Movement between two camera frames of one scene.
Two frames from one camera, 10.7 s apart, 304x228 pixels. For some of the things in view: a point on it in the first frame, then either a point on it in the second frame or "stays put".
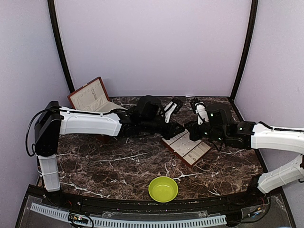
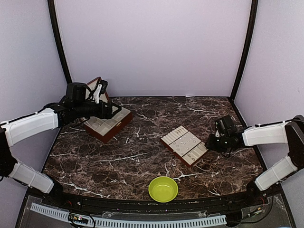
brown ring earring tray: (187, 151) stays put
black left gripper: (170, 133) -> (107, 115)
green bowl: (163, 189) stays put
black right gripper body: (195, 135) -> (221, 145)
